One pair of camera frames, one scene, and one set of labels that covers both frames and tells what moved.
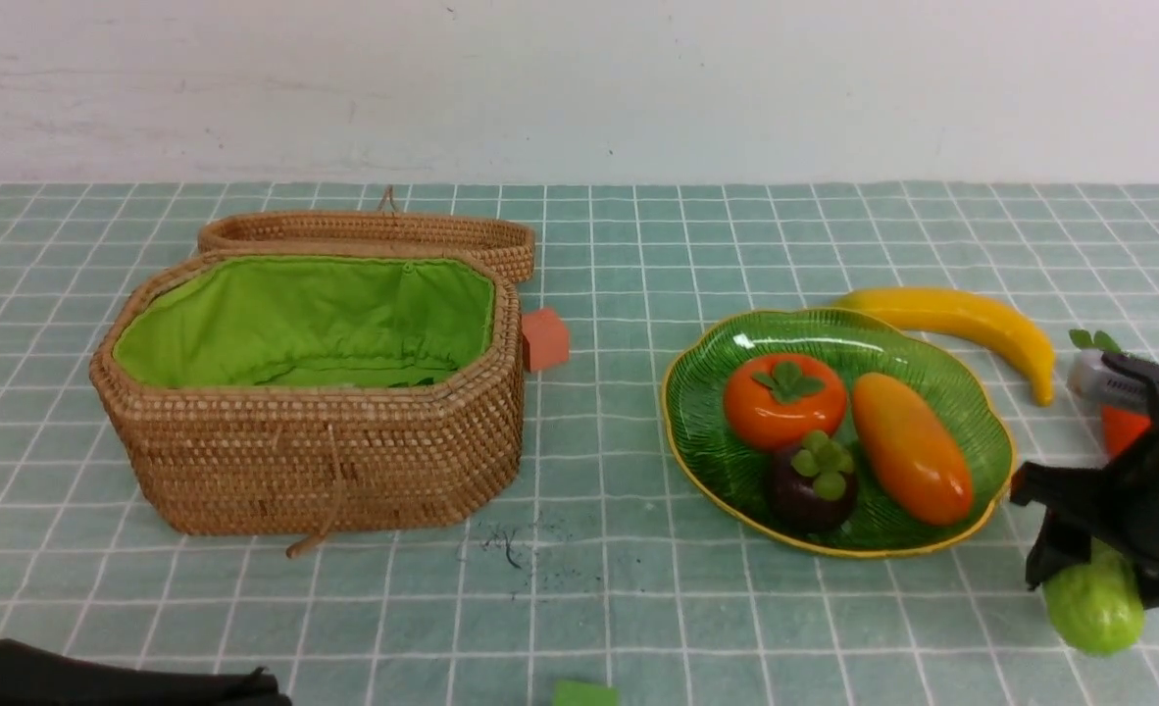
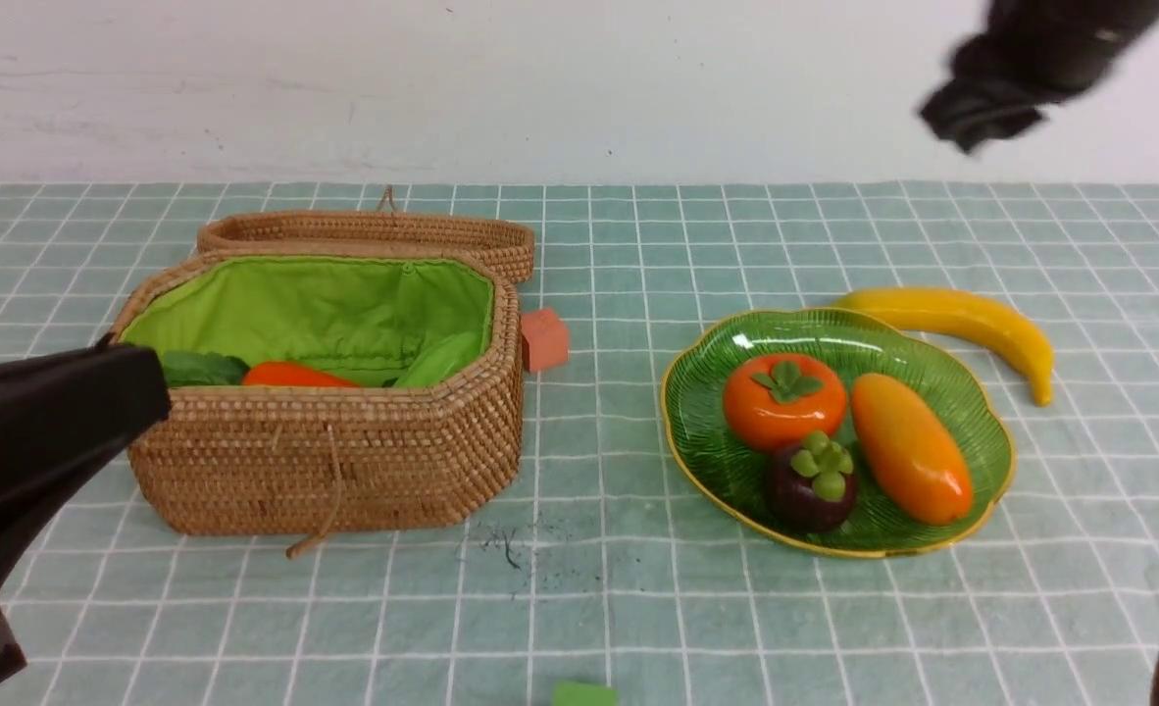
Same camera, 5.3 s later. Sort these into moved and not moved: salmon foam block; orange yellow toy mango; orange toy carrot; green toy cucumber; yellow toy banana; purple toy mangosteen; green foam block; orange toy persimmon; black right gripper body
Moved: black right gripper body; orange toy carrot; green toy cucumber
Not moved: green foam block; purple toy mangosteen; yellow toy banana; salmon foam block; orange toy persimmon; orange yellow toy mango
